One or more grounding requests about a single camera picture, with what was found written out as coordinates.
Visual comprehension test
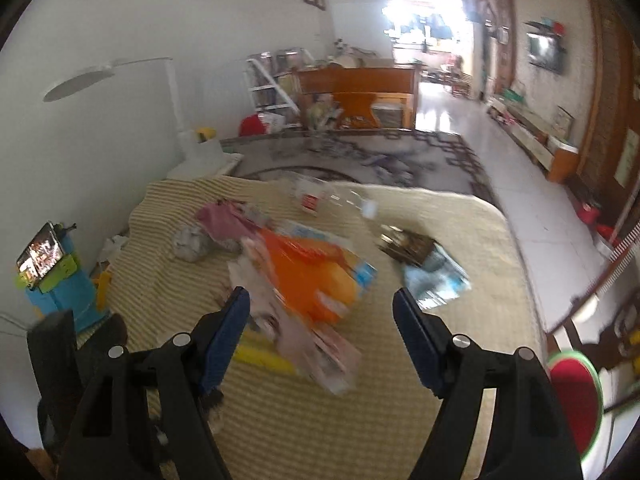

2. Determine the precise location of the patterned grey rug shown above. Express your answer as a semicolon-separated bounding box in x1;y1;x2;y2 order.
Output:
220;130;498;206

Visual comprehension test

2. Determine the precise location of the white bookshelf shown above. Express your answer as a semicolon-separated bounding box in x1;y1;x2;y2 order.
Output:
244;50;306;127

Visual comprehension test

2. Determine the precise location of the low wooden television cabinet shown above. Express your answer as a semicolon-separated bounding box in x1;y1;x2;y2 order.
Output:
487;91;581;184

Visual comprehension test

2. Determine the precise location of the dark snack packet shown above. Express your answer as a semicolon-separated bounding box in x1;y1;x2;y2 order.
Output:
379;229;437;265

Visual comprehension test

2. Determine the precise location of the red bag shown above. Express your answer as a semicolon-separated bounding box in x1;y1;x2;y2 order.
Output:
239;114;268;137

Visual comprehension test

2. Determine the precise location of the smartphone on stand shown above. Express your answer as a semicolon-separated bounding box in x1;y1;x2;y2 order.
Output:
16;221;67;287

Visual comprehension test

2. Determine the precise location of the blue and green toy stand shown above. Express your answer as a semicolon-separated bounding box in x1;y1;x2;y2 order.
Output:
15;222;112;333

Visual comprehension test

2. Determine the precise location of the yellow flat packet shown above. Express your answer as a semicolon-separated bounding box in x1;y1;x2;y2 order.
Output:
234;342;297;377

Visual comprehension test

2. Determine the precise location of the orange cardboard box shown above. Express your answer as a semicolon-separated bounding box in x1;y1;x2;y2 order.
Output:
260;230;361;326

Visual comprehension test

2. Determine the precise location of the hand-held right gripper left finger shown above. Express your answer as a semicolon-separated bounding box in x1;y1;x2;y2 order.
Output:
55;286;251;480

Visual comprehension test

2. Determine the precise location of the pink and white paper sheet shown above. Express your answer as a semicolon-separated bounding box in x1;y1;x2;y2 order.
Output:
227;250;363;397

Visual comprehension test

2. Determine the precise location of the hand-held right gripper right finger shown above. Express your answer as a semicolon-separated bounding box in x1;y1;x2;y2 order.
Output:
392;287;586;480

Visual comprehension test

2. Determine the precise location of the clear plastic bottle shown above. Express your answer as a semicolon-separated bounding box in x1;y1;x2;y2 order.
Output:
292;174;378;220

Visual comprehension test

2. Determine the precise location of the yellow checked blanket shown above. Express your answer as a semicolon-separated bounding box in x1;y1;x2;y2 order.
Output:
75;176;548;480

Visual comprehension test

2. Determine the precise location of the white crumpled tissue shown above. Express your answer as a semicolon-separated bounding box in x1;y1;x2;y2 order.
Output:
96;234;132;264

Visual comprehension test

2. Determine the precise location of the red round stool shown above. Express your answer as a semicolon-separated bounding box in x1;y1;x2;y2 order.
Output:
546;349;605;463

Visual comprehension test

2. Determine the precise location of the blue and white plastic packet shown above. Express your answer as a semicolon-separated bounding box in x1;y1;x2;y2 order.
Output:
404;249;472;311

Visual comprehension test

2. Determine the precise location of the white floor lamp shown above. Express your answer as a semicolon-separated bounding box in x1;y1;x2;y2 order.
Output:
42;56;246;181

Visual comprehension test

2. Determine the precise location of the wall-mounted television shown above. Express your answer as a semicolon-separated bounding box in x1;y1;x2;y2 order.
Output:
525;20;568;75

